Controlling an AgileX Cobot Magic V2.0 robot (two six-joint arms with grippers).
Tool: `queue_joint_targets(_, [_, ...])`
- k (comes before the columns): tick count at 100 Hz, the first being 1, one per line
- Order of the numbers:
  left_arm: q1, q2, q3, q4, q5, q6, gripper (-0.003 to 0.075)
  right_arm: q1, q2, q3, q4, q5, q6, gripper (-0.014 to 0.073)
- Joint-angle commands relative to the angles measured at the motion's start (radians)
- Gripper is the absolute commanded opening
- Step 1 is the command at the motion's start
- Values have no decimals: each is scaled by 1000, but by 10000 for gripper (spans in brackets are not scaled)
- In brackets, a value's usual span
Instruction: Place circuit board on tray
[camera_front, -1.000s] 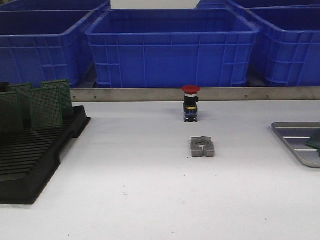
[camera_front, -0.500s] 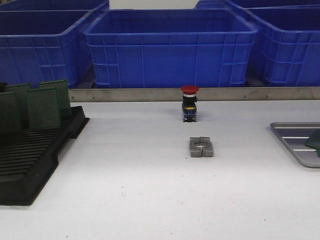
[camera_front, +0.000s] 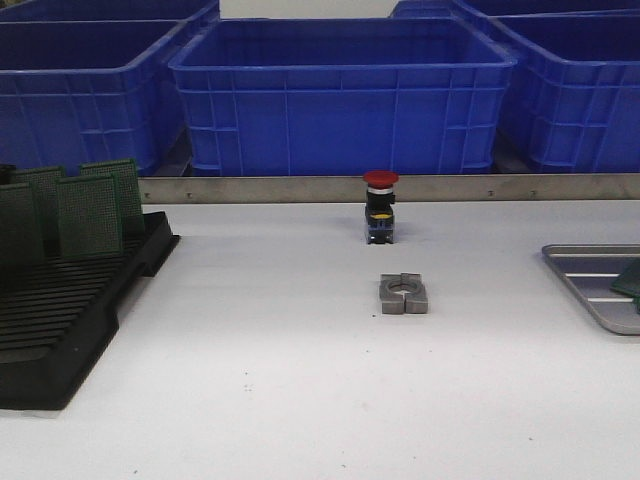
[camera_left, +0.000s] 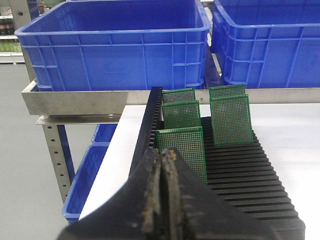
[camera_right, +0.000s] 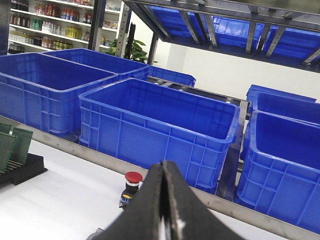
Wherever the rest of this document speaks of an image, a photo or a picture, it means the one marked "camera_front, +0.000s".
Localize blue plastic crate right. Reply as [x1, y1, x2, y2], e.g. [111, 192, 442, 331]
[489, 14, 639, 173]

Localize grey metal clamp block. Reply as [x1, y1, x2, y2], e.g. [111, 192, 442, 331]
[379, 273, 429, 315]

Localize blue crate back right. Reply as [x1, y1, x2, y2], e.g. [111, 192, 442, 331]
[390, 0, 639, 18]

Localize blue plastic crate left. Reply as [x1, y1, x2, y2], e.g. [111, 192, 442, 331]
[1, 20, 190, 175]

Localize red emergency stop button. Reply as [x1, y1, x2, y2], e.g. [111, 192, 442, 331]
[363, 170, 399, 244]

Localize blue crate back left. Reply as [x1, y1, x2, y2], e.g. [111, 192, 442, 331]
[1, 0, 220, 22]

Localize blue plastic crate middle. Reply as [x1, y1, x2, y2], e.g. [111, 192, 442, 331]
[170, 18, 515, 177]

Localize black slotted board rack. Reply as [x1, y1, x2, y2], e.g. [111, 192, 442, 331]
[0, 164, 182, 412]

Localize blue plastic crate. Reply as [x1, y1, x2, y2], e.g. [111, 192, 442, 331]
[1, 20, 190, 175]
[489, 14, 639, 173]
[170, 18, 515, 177]

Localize silver metal tray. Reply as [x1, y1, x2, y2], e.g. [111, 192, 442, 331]
[542, 244, 639, 336]

